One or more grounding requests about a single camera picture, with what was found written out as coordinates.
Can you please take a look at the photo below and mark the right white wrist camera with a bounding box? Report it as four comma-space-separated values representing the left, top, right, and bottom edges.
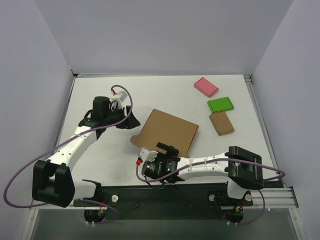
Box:
136, 147, 158, 166

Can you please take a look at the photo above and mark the green paper box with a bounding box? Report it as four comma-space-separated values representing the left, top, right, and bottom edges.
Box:
207, 96, 234, 113

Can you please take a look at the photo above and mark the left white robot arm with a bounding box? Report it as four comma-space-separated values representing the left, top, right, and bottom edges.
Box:
32, 96, 140, 208

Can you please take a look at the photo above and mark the pink paper box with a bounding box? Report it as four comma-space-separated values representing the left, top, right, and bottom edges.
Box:
193, 77, 219, 98

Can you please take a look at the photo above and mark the small brown cardboard box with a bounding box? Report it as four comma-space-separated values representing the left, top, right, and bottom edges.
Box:
209, 111, 235, 136

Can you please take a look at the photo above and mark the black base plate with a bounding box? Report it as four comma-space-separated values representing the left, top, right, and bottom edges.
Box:
72, 183, 253, 221

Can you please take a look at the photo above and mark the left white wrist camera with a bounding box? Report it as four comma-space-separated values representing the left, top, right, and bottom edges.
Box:
110, 91, 128, 110

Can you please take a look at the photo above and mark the large brown cardboard box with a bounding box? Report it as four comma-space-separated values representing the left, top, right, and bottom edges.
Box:
130, 109, 199, 158

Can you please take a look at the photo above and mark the aluminium frame rail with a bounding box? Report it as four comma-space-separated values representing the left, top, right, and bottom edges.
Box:
29, 73, 301, 211

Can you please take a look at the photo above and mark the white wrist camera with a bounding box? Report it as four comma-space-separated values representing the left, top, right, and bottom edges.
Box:
136, 147, 158, 166
110, 91, 128, 110

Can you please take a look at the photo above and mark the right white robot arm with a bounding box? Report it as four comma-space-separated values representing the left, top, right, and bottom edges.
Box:
136, 142, 264, 200

